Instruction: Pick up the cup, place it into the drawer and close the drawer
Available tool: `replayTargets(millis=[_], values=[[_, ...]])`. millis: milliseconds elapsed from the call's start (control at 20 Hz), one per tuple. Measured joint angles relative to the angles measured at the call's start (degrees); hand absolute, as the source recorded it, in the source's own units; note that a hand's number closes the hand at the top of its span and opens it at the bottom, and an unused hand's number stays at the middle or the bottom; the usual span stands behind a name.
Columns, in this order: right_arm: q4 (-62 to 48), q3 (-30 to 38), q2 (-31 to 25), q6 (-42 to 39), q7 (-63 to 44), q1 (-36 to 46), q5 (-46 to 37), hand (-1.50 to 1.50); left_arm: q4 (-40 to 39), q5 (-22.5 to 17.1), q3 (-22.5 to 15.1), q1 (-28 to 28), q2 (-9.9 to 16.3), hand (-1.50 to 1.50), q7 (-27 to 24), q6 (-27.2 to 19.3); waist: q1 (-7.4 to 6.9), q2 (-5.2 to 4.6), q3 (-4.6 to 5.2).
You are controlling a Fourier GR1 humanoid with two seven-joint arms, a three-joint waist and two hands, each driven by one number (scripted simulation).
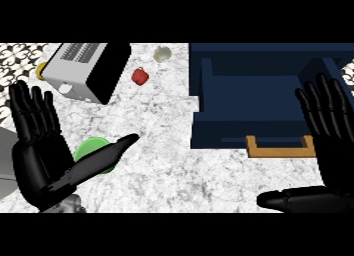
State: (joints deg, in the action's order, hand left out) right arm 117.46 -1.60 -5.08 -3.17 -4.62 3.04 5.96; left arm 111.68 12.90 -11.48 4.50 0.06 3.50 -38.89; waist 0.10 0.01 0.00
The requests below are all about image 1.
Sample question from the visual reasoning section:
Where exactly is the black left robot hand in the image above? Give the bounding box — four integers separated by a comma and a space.
7, 79, 141, 212

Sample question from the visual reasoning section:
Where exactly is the white garlic bulb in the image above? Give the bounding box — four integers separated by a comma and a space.
151, 45, 172, 64

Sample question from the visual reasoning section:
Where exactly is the yellow round object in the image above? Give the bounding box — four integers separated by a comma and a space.
33, 62, 48, 81

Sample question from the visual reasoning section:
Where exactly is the wooden drawer handle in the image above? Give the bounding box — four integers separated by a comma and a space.
244, 134, 317, 159

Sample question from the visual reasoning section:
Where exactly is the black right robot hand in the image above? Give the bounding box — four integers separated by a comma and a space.
255, 72, 354, 214

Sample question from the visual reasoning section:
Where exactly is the green round cup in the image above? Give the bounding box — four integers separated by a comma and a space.
72, 136, 117, 175

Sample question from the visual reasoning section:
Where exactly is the navy blue cabinet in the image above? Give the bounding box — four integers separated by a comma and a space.
188, 43, 354, 98

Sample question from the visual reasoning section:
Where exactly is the navy blue open drawer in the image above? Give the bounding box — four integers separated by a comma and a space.
188, 57, 354, 150

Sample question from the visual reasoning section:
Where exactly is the grey rounded appliance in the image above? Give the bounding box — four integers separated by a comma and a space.
0, 122, 20, 203

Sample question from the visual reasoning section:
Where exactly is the white and black toaster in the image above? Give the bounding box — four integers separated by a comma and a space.
39, 43, 132, 106

